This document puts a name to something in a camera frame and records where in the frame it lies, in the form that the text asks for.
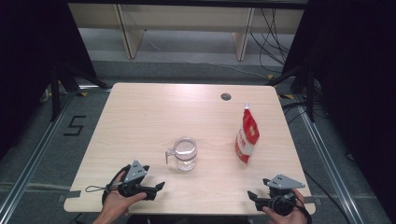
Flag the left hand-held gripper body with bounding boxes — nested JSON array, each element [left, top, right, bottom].
[[117, 160, 157, 201]]

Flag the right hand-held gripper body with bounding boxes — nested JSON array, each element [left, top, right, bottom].
[[255, 174, 306, 217]]

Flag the clear glass jar with lid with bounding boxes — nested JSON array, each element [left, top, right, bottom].
[[164, 135, 199, 172]]

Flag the red and white bag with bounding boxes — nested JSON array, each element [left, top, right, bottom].
[[234, 102, 261, 165]]

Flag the person's right hand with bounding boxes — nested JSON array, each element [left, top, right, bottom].
[[262, 188, 310, 224]]

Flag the person's left hand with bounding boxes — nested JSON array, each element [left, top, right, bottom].
[[101, 170, 148, 218]]

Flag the grey tape strip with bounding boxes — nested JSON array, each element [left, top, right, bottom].
[[303, 195, 322, 206], [57, 189, 82, 203]]

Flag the black metal stand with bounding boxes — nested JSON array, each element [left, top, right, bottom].
[[266, 64, 318, 123], [49, 62, 112, 122]]

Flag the black curtain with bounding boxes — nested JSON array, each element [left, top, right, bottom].
[[281, 0, 396, 224], [0, 0, 98, 161]]

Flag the pale wooden shelf unit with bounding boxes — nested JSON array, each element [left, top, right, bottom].
[[67, 3, 304, 62]]

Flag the thin black wrist strap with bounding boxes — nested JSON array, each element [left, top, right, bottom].
[[85, 184, 110, 194]]

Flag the black floor cable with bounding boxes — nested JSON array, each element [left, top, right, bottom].
[[303, 170, 353, 224]]

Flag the aluminium floor rail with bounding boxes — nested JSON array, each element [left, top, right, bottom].
[[294, 105, 364, 224], [0, 92, 77, 217]]

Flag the black floor cables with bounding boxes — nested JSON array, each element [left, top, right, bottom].
[[281, 100, 328, 125]]

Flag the bundle of black cables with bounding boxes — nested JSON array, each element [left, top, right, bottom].
[[249, 7, 291, 75]]

